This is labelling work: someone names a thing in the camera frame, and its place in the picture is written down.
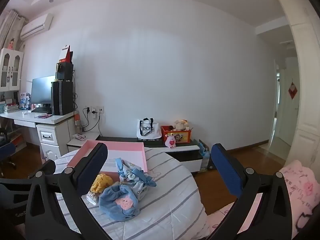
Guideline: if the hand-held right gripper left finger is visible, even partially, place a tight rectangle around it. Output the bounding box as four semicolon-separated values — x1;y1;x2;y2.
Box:
25;142;110;240

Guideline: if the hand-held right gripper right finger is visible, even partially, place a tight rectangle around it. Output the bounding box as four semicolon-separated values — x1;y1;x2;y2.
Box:
207;144;300;240

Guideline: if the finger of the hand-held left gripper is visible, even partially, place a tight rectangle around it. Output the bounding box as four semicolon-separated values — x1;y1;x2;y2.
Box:
27;159;56;179

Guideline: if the yellow crochet toy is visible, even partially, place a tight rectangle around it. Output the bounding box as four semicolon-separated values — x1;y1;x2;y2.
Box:
90;174;115;194

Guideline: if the cotton swab packet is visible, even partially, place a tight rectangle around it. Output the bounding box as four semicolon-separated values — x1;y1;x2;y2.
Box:
86;190;100;205

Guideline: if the pink cardboard box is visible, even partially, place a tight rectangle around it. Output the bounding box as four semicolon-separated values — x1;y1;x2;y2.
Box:
66;140;149;174

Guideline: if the printed cloth with blue ribbons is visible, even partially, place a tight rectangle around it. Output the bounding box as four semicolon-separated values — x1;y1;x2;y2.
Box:
115;158;157;202

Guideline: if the light blue plush cap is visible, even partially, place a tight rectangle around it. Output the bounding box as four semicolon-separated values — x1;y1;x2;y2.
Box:
98;184;139;222

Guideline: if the white desk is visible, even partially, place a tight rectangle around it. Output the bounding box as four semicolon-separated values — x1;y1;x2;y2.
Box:
0;110;75;162

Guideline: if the white bedside cabinet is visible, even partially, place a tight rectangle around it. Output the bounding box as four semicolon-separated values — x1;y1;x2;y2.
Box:
67;132;100;153

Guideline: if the orange storage box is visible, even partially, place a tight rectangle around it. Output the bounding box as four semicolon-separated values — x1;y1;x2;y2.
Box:
10;127;27;153

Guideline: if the black and white low cabinet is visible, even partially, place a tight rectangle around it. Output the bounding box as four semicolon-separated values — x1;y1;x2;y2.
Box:
96;136;203;173

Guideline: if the red toy box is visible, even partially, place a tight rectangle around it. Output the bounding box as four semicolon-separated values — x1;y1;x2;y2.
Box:
160;125;195;143

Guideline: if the pink pig toy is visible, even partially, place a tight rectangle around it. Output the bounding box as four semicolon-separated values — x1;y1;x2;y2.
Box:
164;134;177;147

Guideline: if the beige plush toy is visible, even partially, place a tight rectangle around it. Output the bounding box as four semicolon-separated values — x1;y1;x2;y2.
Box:
172;119;190;132

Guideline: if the white tote bag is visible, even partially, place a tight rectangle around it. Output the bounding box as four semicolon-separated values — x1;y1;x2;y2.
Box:
137;117;162;140

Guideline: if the blue and white box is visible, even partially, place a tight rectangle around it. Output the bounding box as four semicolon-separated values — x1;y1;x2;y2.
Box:
19;92;31;110

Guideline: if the stack of books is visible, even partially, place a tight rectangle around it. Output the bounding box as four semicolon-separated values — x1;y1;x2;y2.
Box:
0;100;20;113

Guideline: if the black computer tower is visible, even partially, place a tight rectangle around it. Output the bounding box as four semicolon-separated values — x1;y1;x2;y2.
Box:
51;80;74;116

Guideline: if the black computer monitor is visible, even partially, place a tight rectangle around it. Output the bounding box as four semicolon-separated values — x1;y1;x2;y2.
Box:
30;75;56;108

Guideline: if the white door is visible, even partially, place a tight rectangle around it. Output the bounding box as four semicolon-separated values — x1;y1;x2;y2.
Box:
275;57;299;135

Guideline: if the black box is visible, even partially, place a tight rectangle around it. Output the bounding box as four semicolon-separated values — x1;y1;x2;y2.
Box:
55;62;74;82

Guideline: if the white glass door cabinet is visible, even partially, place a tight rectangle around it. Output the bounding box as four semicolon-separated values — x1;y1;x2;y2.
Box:
0;48;24;92

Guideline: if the red and white box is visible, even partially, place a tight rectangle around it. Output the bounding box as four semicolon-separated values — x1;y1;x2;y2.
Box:
59;45;74;63

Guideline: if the white air conditioner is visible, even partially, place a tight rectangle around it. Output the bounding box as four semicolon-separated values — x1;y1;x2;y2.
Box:
20;14;54;40

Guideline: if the beige curtain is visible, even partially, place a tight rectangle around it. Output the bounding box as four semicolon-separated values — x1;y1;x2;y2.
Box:
0;9;25;50

